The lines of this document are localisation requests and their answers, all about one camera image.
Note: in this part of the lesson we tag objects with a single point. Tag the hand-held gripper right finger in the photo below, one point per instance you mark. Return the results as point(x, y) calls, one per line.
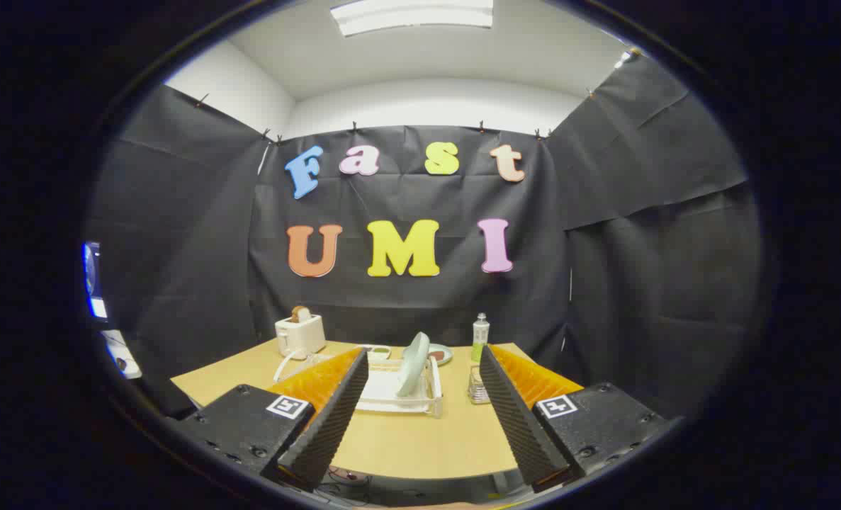
point(519, 425)

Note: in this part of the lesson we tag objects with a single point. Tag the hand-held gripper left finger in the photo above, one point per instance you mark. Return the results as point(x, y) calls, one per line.
point(331, 425)

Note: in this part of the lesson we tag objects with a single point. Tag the white dish rack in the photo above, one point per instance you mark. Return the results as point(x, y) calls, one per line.
point(385, 391)

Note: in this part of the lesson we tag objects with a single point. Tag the pale green plate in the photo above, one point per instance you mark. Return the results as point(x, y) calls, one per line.
point(413, 365)

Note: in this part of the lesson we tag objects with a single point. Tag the white divided sauce dish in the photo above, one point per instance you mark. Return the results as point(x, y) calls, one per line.
point(377, 351)

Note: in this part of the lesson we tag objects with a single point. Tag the small plate with food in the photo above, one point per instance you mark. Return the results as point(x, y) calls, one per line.
point(447, 352)

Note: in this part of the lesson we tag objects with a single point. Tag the white toaster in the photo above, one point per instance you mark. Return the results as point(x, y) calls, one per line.
point(300, 336)

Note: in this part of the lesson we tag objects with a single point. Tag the green label drink bottle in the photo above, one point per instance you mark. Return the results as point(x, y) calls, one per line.
point(480, 336)

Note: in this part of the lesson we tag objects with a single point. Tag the bread slice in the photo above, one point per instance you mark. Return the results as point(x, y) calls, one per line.
point(301, 314)

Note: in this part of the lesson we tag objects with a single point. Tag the black backdrop cloth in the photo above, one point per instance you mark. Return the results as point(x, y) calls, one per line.
point(406, 297)

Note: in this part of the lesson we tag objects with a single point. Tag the computer monitor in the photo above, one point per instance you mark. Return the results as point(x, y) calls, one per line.
point(94, 283)

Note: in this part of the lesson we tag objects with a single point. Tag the ceiling light panel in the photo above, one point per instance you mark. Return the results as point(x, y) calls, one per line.
point(413, 15)

